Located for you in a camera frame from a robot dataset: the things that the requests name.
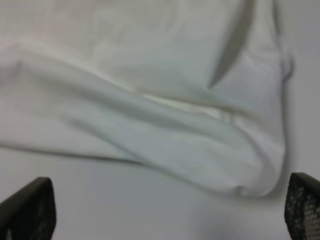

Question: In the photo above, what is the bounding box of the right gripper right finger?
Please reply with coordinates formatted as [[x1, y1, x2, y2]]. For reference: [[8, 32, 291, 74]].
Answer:
[[284, 172, 320, 240]]

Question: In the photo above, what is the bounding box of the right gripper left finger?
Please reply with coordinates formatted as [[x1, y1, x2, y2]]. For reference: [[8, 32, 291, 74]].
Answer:
[[0, 177, 57, 240]]

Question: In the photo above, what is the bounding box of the white short sleeve t-shirt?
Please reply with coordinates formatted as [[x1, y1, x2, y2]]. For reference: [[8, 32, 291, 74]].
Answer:
[[0, 0, 292, 197]]

